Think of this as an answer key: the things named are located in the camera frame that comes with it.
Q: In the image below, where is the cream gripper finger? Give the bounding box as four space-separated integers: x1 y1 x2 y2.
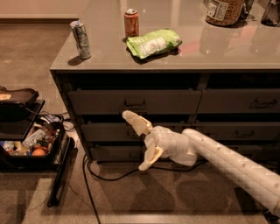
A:
138 143 164 171
122 110 152 136

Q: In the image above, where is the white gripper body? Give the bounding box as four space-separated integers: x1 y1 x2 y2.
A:
144 126 187 159

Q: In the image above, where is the drawer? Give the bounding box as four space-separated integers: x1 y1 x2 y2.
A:
90 145 145 162
197 88 280 114
80 122 193 143
68 90 201 115
221 140 280 162
192 122 280 141

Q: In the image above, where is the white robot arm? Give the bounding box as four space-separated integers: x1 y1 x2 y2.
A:
122 110 280 216

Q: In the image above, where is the dark grey drawer cabinet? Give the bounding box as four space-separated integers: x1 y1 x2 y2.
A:
51 0 280 160

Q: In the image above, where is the black floor bar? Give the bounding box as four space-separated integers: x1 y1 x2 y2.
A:
47 137 74 207

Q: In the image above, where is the green chip bag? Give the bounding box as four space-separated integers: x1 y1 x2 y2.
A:
126 29 182 60

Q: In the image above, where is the black bin with items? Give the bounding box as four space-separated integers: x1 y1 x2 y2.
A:
0 115 65 171

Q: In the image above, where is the orange fruit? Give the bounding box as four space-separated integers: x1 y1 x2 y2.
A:
32 149 45 156

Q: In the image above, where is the orange soda can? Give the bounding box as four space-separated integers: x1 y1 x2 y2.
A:
124 9 139 38

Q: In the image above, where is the silver tall can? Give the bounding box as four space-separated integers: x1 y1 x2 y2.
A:
70 20 91 60

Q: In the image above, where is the black case lid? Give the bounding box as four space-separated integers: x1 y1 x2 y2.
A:
0 87 39 107

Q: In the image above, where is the large jar with label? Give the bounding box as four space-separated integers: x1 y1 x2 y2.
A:
206 0 245 26

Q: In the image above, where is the dark glass object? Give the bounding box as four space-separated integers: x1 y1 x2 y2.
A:
261 0 280 26

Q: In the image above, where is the black floor cable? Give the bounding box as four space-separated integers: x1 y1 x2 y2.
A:
81 153 208 224

